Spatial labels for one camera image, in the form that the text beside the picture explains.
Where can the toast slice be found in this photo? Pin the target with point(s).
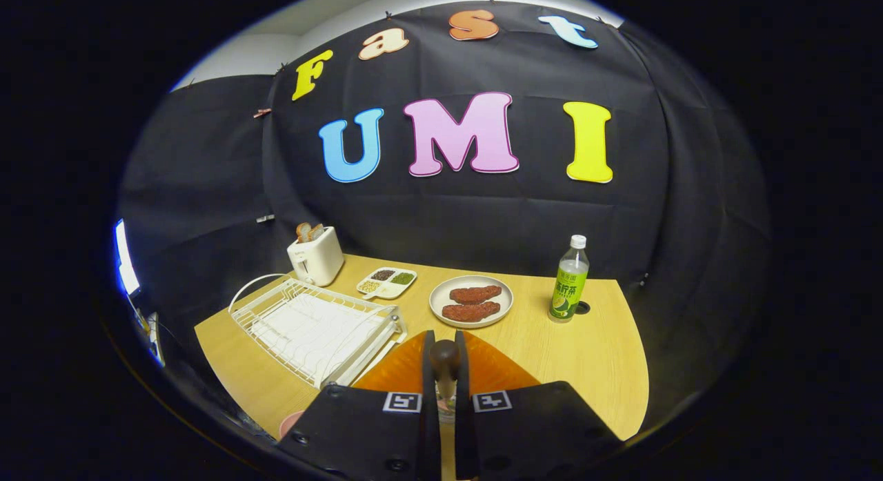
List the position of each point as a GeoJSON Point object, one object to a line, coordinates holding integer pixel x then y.
{"type": "Point", "coordinates": [316, 231]}
{"type": "Point", "coordinates": [303, 232]}

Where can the white plate with meat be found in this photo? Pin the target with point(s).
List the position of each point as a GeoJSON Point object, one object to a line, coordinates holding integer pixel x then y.
{"type": "Point", "coordinates": [438, 301]}

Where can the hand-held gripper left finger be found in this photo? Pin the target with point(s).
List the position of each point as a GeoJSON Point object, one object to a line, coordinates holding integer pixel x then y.
{"type": "Point", "coordinates": [429, 439]}

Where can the white toaster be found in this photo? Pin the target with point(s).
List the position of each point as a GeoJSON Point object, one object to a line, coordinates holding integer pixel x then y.
{"type": "Point", "coordinates": [317, 263]}

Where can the red meat piece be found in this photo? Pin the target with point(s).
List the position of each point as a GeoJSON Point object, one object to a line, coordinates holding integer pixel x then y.
{"type": "Point", "coordinates": [471, 312]}
{"type": "Point", "coordinates": [476, 295]}

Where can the bright white screen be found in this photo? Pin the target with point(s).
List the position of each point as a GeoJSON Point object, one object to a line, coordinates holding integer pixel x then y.
{"type": "Point", "coordinates": [125, 257]}

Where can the pink plate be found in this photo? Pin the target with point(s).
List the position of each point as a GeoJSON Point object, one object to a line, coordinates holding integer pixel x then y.
{"type": "Point", "coordinates": [290, 424]}

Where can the black backdrop cloth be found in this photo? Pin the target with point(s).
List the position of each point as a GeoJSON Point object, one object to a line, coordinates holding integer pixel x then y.
{"type": "Point", "coordinates": [448, 212]}

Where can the white divided tray with beans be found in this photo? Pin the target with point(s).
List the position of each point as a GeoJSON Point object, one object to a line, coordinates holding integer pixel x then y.
{"type": "Point", "coordinates": [386, 283]}

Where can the green tea bottle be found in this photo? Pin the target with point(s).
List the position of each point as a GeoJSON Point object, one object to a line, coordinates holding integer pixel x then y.
{"type": "Point", "coordinates": [569, 288]}

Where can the red clip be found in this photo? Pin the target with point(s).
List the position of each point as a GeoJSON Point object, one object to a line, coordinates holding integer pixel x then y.
{"type": "Point", "coordinates": [262, 112]}

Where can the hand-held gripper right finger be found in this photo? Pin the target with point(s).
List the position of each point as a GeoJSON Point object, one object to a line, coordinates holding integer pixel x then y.
{"type": "Point", "coordinates": [463, 439]}

